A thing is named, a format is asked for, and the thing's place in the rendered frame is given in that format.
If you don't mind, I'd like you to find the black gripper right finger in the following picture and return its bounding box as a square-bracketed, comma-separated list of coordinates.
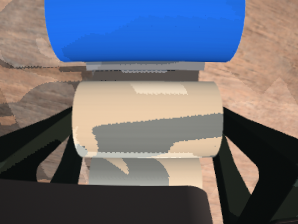
[212, 107, 298, 224]

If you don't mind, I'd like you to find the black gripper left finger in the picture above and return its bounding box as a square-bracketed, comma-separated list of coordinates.
[0, 106, 83, 184]

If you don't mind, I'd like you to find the blue plastic bar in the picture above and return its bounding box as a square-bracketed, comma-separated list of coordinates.
[44, 0, 245, 63]

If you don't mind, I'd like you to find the cream plastic cylinder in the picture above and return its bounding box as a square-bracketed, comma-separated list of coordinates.
[88, 158, 202, 189]

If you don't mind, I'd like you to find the cream plastic bar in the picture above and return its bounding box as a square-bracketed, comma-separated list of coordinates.
[72, 81, 223, 158]

